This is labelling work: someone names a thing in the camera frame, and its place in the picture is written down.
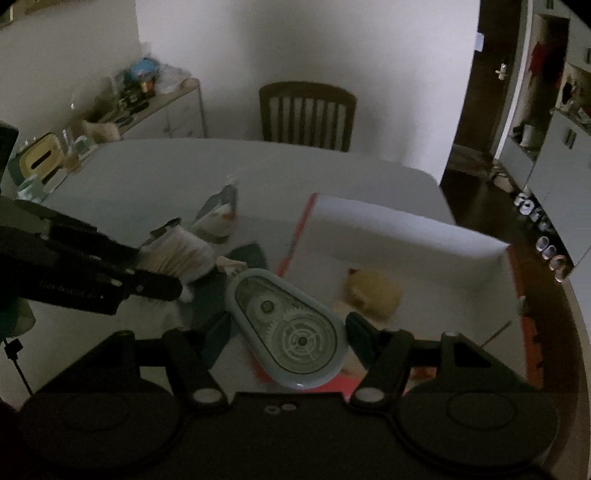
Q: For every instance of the white wooden sideboard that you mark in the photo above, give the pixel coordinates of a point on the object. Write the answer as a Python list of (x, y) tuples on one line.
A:
[(180, 115)]

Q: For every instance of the yellow plush toy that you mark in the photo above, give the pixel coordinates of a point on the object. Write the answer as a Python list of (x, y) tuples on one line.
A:
[(376, 290)]

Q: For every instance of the yellow teal tissue box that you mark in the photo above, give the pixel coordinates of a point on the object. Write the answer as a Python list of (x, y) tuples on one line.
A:
[(34, 157)]

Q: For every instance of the pack of cotton swabs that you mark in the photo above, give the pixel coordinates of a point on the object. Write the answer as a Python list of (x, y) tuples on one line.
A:
[(180, 254)]

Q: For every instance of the white green plastic bag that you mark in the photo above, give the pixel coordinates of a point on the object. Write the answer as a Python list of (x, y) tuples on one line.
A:
[(221, 205)]

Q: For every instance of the small white figurine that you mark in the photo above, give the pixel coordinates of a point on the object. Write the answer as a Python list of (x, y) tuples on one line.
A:
[(230, 265)]

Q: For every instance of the dark wooden slatted chair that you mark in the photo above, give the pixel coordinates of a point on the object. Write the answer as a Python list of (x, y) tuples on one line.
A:
[(304, 97)]

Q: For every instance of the grey wooden wall cabinet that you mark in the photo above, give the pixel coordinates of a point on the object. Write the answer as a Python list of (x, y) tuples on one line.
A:
[(554, 138)]

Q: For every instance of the clear plastic bag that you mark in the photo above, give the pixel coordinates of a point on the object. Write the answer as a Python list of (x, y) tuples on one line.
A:
[(173, 78)]

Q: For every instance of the beige paper bag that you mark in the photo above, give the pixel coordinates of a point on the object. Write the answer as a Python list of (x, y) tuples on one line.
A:
[(101, 130)]

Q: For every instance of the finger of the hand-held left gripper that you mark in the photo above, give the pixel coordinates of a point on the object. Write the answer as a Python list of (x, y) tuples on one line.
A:
[(138, 288), (92, 240)]

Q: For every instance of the grey correction tape dispenser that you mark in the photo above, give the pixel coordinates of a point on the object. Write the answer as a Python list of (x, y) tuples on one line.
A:
[(286, 332)]

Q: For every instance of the blue globe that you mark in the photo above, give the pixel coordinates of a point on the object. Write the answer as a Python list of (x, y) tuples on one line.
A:
[(143, 71)]

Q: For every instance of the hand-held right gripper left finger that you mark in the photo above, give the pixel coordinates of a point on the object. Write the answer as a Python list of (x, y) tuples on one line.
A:
[(216, 334)]

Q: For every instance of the small white green box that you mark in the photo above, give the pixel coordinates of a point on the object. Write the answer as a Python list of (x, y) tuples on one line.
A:
[(85, 146)]

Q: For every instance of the red hanging cloth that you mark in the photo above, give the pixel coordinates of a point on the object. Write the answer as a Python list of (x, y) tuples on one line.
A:
[(538, 57)]

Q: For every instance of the dark round placemat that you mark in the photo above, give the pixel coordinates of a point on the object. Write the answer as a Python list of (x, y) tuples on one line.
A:
[(207, 300)]

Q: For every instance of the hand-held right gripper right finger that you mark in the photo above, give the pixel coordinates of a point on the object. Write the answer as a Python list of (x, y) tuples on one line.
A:
[(359, 331)]

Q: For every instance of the red cardboard box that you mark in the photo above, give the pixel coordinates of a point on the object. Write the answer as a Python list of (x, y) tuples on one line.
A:
[(415, 258)]

